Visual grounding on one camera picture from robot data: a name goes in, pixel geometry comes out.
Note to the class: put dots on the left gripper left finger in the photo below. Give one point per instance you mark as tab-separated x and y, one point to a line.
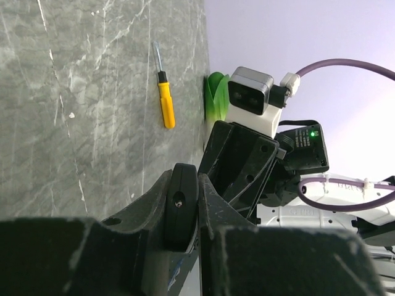
122	255

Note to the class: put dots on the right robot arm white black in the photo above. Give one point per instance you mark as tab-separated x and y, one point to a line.
284	181

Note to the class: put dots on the bok choy toy on table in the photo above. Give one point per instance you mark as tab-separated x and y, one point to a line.
216	97

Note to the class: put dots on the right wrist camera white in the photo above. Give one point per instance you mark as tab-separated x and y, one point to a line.
256	102

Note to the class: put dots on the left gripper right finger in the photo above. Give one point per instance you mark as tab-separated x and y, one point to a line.
237	257

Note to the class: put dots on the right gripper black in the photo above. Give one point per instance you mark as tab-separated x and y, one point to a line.
238	162

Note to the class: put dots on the yellow handled screwdriver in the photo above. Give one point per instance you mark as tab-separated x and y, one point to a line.
166	102

